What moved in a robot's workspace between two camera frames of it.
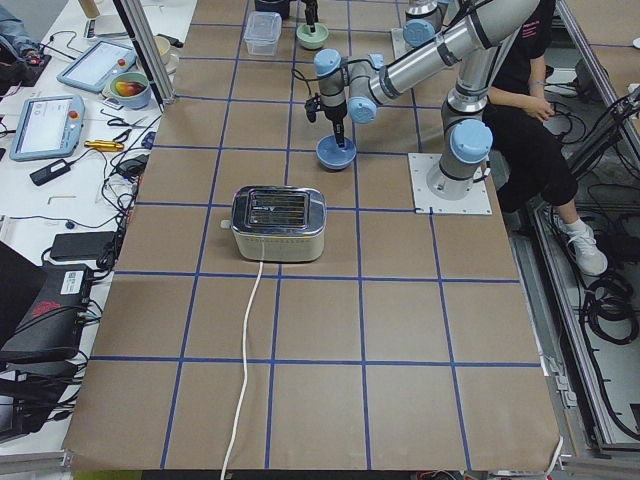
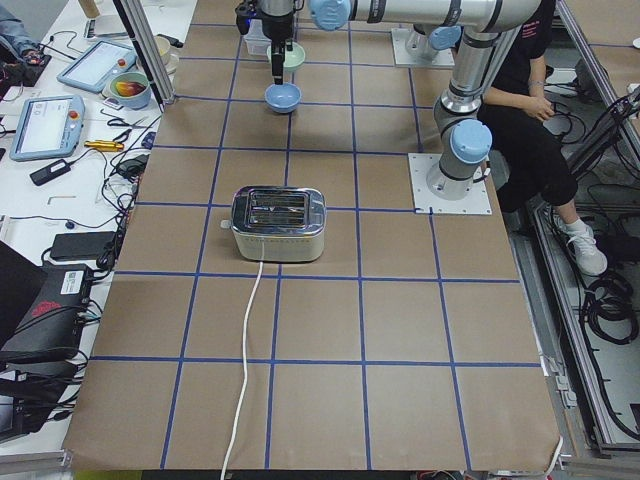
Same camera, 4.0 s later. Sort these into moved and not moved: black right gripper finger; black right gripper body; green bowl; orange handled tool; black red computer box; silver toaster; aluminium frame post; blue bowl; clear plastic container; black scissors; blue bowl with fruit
Moved: black right gripper body; green bowl; black right gripper finger; blue bowl
Not moved: silver toaster; black scissors; blue bowl with fruit; clear plastic container; aluminium frame post; black red computer box; orange handled tool
